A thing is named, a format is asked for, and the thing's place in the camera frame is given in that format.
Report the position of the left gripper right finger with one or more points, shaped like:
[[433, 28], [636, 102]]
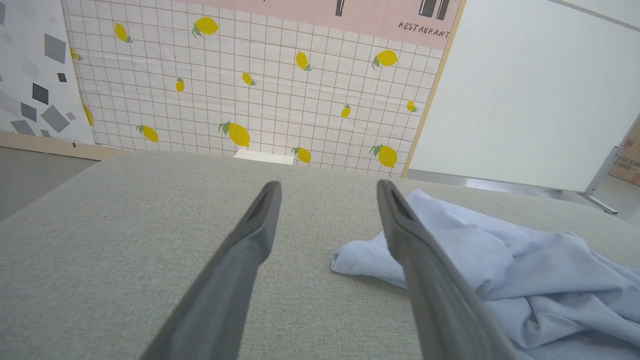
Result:
[[440, 310]]

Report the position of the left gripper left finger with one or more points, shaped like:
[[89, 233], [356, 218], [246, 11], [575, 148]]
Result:
[[225, 300]]

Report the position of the light blue garment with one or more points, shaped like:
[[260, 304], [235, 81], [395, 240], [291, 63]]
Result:
[[550, 280]]

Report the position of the white box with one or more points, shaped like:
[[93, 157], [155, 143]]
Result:
[[265, 156]]

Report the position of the grey metal partition foot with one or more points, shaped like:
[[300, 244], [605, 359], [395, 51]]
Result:
[[600, 202]]

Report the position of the lemon print grid panel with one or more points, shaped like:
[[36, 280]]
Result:
[[275, 100]]

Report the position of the white partition board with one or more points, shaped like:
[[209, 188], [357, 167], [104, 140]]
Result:
[[525, 90]]

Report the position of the brown cardboard box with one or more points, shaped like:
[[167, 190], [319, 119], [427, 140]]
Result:
[[630, 160]]

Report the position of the pink restaurant poster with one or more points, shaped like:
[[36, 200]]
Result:
[[375, 15]]

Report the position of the grey terrazzo print panel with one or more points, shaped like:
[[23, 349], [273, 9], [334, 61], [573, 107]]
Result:
[[30, 50]]

